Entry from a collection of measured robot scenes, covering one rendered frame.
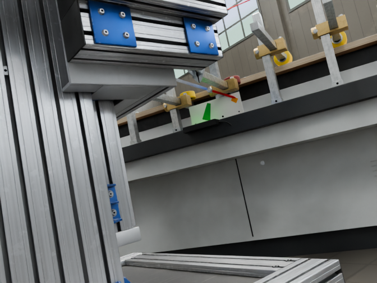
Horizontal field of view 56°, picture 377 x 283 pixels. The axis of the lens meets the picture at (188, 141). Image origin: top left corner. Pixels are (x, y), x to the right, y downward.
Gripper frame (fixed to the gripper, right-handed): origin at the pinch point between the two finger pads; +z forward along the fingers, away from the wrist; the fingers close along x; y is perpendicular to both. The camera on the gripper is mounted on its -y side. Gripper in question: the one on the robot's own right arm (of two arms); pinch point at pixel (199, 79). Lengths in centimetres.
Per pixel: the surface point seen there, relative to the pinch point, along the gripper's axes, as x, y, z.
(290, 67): 28, -45, -6
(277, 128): 18.4, -31.5, 22.0
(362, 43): 59, -45, -6
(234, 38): -144, -625, -269
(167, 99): -23.5, -15.6, -1.5
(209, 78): 1.5, -7.0, -1.5
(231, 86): 3.1, -28.6, -1.3
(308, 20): 16, -553, -220
